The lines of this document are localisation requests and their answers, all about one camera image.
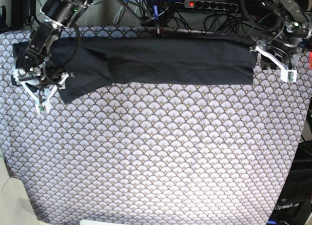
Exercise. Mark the red clamp right edge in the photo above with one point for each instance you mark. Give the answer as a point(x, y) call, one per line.
point(310, 60)

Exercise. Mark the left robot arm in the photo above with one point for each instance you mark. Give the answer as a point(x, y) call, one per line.
point(286, 31)

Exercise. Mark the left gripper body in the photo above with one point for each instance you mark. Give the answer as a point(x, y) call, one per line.
point(279, 57)

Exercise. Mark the black OpenArm box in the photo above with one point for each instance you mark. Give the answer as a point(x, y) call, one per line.
point(294, 205)

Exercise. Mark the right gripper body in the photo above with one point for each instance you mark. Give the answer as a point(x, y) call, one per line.
point(40, 89)

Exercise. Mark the white power strip red switch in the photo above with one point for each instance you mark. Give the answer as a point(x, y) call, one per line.
point(211, 5)

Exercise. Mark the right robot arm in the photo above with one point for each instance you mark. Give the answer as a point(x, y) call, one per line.
point(59, 14)

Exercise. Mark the red black table clamp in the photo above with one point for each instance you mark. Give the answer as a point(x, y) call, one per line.
point(158, 29)

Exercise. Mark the black T-shirt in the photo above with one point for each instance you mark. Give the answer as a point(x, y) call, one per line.
point(102, 62)

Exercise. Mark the fan patterned table cloth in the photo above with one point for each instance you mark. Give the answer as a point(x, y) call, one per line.
point(161, 154)

